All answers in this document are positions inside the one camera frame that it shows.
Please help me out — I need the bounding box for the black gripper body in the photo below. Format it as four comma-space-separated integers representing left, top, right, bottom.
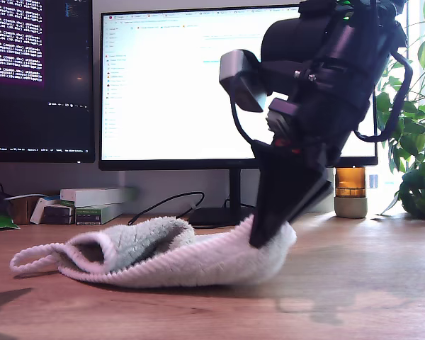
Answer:
253, 65, 380, 170

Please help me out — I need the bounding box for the fluffy white green tea towel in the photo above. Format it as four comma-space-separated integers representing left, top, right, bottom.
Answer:
9, 214, 298, 288

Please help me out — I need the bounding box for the amber glass jar grey base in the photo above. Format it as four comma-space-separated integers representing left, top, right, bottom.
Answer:
334, 167, 369, 218

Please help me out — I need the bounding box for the green leafy potted plant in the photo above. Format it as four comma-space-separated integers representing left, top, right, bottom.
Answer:
373, 0, 425, 219

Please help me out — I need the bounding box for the black monitor with white screen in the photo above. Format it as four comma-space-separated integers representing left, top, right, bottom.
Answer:
98, 2, 379, 227

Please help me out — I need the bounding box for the long white cardboard box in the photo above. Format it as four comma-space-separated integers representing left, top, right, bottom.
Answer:
59, 187, 137, 208

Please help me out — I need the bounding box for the green and white box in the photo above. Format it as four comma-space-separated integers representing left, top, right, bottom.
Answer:
74, 203, 125, 227

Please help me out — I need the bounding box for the small dark box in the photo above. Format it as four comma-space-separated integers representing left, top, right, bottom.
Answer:
42, 205, 75, 225

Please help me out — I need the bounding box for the small white blue box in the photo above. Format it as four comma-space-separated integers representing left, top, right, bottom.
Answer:
30, 197, 62, 225

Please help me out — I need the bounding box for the black monitor with dark terminal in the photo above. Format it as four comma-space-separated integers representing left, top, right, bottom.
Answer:
0, 0, 96, 164

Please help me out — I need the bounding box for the brown cardboard holder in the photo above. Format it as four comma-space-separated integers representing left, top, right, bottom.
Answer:
10, 195, 40, 226

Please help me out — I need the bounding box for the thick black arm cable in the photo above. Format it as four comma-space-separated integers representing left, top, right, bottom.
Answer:
353, 21, 414, 143

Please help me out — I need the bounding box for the black camera box cable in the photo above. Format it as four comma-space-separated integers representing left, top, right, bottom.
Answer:
229, 97, 266, 148

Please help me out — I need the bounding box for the black cable with plug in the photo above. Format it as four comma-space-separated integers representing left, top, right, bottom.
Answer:
127, 191, 205, 227

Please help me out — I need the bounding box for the arm's grey camera box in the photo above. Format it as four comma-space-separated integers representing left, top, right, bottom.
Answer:
218, 49, 298, 113

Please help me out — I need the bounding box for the white cable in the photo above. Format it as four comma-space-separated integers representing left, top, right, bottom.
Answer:
3, 193, 45, 203

